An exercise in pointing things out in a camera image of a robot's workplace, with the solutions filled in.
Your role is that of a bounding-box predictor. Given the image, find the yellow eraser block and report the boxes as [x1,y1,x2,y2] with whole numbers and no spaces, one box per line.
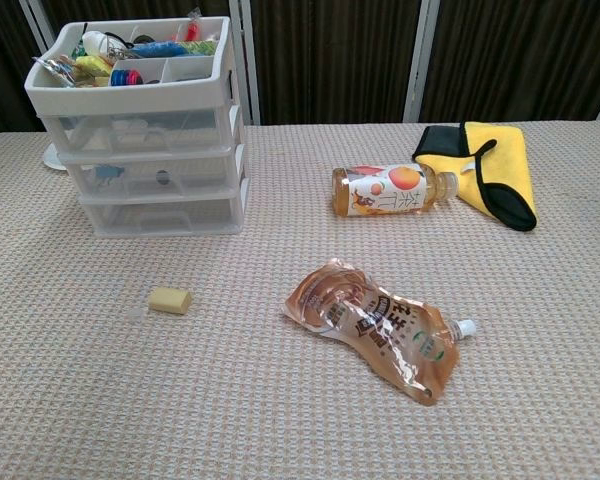
[147,286,193,317]

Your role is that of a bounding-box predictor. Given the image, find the white plastic storage drawer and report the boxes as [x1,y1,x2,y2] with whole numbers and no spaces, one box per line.
[44,107,244,154]

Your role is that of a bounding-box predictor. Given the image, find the small blue rectangular block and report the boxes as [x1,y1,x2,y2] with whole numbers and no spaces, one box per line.
[94,163,127,182]

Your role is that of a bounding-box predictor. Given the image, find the peach tea bottle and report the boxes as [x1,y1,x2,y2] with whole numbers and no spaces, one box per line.
[331,163,460,219]

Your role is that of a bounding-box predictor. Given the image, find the brown spouted refill pouch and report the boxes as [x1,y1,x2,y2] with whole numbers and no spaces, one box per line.
[281,257,478,405]

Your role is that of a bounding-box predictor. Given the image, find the green patterned packet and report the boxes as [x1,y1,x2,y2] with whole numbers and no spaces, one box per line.
[179,40,218,57]

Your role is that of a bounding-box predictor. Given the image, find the yellow and black cloth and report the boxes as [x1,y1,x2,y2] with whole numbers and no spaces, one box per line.
[411,121,538,232]

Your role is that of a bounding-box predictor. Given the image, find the beige woven tablecloth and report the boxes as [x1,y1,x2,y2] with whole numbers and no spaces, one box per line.
[0,118,600,480]

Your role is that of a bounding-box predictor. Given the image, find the blue and pink discs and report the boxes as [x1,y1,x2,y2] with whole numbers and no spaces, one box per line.
[109,68,144,88]

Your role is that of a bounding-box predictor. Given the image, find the red small toy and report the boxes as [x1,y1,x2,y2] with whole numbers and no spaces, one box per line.
[184,7,202,42]

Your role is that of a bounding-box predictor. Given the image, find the white plate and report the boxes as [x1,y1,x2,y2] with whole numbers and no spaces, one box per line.
[42,143,67,172]

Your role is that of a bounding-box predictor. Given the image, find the yellow packet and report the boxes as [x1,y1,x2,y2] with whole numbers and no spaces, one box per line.
[74,54,114,77]

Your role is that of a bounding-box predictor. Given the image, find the shiny foil candy packet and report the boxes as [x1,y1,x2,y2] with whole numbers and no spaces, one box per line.
[31,54,77,89]

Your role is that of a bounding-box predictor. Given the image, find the white drawer organizer with items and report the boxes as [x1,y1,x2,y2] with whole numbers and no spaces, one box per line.
[23,15,251,239]

